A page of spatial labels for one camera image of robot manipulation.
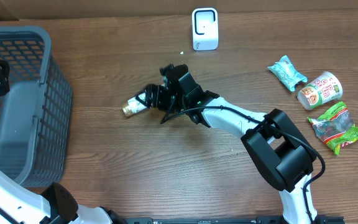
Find white tube gold cap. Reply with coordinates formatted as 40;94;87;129
122;97;148;118

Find teal white pouch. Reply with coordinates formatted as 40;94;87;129
267;55;308;92

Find cup noodles container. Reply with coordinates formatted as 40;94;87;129
297;71;343;110

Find green snack packet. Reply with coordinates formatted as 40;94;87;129
308;101;358;155

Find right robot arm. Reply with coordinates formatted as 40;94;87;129
136;64;318;223

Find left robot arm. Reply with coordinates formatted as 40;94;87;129
0;58;122;223

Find white barcode scanner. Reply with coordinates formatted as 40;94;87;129
191;7;219;51

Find grey plastic mesh basket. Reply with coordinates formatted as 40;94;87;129
0;26;73;187

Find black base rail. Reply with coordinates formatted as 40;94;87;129
116;216;345;224

